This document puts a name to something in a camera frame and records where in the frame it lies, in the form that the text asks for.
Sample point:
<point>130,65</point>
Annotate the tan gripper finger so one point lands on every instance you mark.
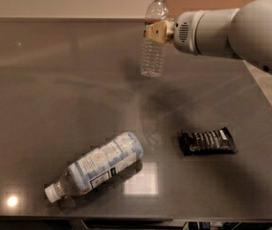
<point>161,32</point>

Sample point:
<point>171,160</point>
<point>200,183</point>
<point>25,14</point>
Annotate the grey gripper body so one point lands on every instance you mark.
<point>184,33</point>

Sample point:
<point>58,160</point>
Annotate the clear water bottle red label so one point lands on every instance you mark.
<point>153,53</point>

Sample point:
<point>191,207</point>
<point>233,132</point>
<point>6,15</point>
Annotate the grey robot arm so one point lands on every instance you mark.
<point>244,33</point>

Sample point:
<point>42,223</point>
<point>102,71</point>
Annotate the blue labelled water bottle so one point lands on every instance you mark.
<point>96,167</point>

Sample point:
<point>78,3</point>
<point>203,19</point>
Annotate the black snack bar wrapper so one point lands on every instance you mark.
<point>219,141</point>

